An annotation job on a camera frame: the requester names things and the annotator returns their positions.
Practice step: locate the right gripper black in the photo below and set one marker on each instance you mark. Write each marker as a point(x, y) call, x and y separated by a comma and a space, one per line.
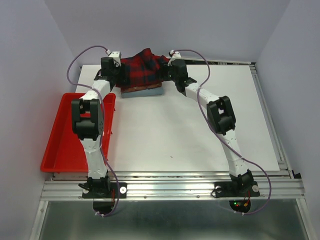
point(164, 67)

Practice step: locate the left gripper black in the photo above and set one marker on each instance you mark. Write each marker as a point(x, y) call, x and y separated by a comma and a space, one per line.
point(122, 77)

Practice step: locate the red cream plaid skirt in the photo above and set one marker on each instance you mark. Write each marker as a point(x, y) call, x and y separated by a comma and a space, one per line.
point(130, 89)

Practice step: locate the light blue denim skirt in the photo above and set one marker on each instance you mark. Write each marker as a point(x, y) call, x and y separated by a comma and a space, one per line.
point(158, 91)

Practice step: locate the red navy plaid skirt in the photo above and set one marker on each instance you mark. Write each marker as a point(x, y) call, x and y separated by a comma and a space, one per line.
point(142, 68)

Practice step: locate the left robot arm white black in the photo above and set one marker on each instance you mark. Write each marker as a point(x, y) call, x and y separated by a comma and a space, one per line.
point(88, 123)

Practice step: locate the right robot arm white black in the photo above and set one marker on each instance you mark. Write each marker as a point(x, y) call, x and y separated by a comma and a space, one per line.
point(221, 120)

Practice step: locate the red plastic bin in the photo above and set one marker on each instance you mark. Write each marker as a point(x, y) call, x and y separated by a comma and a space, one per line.
point(64, 152)

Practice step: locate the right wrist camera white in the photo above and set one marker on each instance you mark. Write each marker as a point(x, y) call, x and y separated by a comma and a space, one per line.
point(174, 54)

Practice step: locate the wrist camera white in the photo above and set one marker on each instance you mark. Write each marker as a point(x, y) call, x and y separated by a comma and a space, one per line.
point(174, 54)
point(116, 56)

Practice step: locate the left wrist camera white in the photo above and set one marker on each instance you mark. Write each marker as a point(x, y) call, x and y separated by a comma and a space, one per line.
point(116, 56)

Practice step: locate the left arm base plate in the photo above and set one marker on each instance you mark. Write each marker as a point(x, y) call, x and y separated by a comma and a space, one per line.
point(109, 191)

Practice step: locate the aluminium frame rail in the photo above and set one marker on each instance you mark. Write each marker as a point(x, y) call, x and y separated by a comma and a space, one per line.
point(173, 185)

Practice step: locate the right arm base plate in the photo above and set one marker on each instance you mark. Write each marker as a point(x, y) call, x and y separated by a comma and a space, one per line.
point(230, 189)

